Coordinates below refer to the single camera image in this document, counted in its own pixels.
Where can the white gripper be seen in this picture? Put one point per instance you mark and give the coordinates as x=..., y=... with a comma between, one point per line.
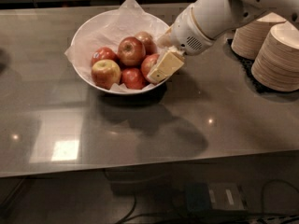
x=186, y=32

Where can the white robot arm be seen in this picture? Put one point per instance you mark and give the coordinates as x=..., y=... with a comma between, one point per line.
x=201, y=23

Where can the red apple with sticker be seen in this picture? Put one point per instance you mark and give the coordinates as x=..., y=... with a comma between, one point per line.
x=104, y=53

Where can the white ceramic bowl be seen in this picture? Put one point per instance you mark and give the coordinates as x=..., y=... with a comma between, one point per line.
x=81, y=31

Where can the yellow-red apple front left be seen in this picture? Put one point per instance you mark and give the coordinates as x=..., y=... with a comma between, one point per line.
x=105, y=73

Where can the rear paper plate stack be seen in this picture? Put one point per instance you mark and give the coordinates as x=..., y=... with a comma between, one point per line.
x=249, y=39

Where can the paper plate stack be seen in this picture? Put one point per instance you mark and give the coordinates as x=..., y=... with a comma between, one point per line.
x=249, y=39
x=286, y=33

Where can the black tray mat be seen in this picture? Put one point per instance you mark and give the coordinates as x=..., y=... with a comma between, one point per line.
x=249, y=69

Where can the front paper plate stack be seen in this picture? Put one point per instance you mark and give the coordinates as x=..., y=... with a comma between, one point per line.
x=286, y=33

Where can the dark box under table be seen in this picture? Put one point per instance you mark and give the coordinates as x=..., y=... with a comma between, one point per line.
x=216, y=199

